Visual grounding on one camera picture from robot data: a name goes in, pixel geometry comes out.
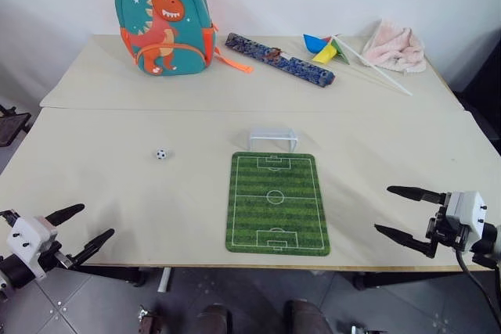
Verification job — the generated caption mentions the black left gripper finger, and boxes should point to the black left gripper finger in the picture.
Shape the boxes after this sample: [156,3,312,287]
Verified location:
[43,203,86,228]
[70,228,116,265]

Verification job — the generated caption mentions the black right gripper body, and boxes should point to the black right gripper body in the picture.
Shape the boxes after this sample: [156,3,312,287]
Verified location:
[425,204,477,253]

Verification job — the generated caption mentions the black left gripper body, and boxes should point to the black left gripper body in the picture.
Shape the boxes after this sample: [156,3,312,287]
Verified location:
[37,242,76,273]

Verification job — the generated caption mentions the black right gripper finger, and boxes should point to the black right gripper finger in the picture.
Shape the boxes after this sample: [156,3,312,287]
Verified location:
[373,224,438,259]
[386,185,448,207]

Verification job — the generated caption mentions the green football field mat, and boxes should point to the green football field mat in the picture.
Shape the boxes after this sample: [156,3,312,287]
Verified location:
[224,151,331,254]

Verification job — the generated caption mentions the small white goal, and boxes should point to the small white goal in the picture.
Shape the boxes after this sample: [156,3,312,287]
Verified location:
[248,127,300,153]

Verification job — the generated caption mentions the black table foot bar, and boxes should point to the black table foot bar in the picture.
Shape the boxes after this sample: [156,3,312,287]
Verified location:
[73,265,150,288]

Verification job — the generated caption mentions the white table leg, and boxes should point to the white table leg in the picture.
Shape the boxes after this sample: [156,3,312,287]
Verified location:
[157,267,174,294]

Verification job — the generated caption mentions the dark brown rounded shape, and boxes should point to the dark brown rounded shape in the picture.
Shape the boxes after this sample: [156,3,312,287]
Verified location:
[283,299,334,334]
[195,303,234,334]

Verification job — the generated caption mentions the pink fluffy cloth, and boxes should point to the pink fluffy cloth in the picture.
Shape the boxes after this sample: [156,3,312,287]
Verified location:
[360,18,427,75]

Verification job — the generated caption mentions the colourful pinwheel with white stick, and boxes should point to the colourful pinwheel with white stick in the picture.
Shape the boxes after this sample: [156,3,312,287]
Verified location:
[302,33,414,98]

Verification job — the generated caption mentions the blue patterned long pouch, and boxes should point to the blue patterned long pouch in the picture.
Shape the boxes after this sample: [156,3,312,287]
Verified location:
[225,32,338,90]

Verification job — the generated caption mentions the teal dinosaur backpack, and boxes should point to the teal dinosaur backpack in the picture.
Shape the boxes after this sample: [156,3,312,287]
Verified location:
[114,0,255,77]

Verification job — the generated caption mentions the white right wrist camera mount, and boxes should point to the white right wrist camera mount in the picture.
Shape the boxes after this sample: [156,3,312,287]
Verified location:
[445,190,488,251]

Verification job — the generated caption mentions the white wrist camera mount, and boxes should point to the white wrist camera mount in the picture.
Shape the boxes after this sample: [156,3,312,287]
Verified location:
[6,215,60,273]
[445,190,488,251]

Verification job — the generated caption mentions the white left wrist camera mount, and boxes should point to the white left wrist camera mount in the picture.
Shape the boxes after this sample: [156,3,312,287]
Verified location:
[6,215,60,273]

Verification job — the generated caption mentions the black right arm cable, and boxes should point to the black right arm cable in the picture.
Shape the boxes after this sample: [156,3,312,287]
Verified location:
[453,248,501,334]

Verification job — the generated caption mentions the black folding chair frame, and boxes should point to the black folding chair frame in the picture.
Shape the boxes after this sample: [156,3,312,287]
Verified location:
[0,104,33,150]

